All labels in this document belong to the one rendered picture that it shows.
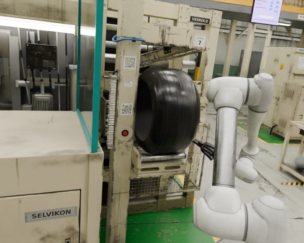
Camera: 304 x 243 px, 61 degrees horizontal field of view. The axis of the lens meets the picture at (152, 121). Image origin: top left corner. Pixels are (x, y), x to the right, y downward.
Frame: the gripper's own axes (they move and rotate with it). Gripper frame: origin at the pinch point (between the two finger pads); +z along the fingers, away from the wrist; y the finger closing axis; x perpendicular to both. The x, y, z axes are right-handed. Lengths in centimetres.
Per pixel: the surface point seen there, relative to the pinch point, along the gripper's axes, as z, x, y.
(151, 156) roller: 20.2, -18.5, 16.2
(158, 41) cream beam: 63, 33, -32
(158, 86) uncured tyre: 36.7, -5.9, -26.7
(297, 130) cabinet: -141, 408, 185
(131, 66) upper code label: 57, -7, -30
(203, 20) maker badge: 55, 99, -37
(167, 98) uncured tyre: 27.9, -9.3, -25.2
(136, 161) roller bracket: 25.5, -29.0, 15.6
